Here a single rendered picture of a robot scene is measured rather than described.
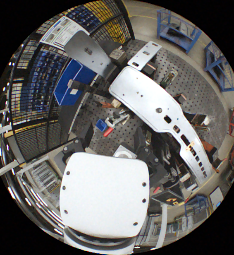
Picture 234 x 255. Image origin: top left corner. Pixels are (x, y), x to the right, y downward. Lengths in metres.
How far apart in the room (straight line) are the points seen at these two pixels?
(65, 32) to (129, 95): 0.60
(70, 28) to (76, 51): 0.32
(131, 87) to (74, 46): 0.36
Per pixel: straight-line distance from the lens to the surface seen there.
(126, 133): 0.79
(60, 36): 0.62
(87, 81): 0.55
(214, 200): 6.93
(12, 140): 2.35
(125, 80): 0.49
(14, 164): 7.96
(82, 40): 0.37
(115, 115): 0.23
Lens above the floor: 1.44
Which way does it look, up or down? 68 degrees down
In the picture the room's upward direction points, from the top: 125 degrees counter-clockwise
